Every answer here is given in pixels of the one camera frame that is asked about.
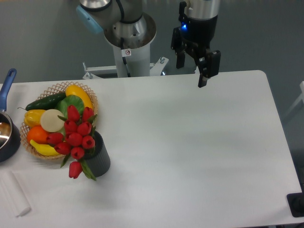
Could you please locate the dark pot with blue handle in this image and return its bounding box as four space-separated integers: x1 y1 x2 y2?
0 68 20 162

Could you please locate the green cucumber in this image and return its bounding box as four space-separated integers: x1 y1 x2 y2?
18 92 66 111

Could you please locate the yellow squash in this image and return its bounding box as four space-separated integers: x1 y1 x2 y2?
65 84 94 109

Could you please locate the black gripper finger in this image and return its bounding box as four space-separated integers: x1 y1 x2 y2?
171 27 185 69
198 49 221 88

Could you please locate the dark grey ribbed vase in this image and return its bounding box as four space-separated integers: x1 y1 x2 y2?
84 131 111 178

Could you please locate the yellow bell pepper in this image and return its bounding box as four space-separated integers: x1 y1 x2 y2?
24 109 46 128

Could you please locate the woven wicker basket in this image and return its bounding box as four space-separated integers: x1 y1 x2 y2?
20 81 98 160

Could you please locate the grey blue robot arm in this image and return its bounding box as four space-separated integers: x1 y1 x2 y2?
76 0 221 87

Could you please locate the white folded cloth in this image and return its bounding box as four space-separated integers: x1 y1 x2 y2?
0 171 31 217

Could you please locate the green leafy vegetable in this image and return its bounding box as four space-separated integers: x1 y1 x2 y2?
55 95 84 118

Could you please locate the white frame at right edge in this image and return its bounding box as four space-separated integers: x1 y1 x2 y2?
283 81 304 122

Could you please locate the cream round disc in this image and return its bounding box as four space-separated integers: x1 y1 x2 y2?
40 109 64 133

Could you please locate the red tulip bouquet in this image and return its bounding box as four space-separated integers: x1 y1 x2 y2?
47 105 97 181

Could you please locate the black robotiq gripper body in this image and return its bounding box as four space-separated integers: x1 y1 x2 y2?
179 1 218 60

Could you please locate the orange fruit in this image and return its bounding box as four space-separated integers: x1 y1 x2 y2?
27 126 49 144

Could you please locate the yellow banana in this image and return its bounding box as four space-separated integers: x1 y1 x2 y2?
30 140 60 157

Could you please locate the black device at table edge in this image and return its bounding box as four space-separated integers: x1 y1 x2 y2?
286 192 304 218

